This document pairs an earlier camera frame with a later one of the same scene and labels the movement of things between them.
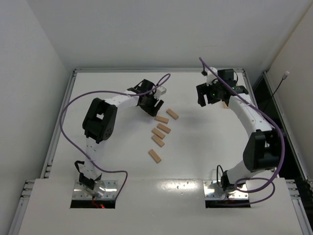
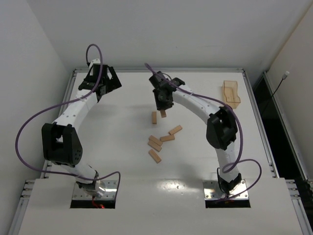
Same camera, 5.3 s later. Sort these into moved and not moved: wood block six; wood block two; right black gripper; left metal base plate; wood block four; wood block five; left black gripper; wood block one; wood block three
Moved: wood block one; wood block three; left black gripper; right black gripper; wood block two; wood block four; wood block five
Not moved: left metal base plate; wood block six
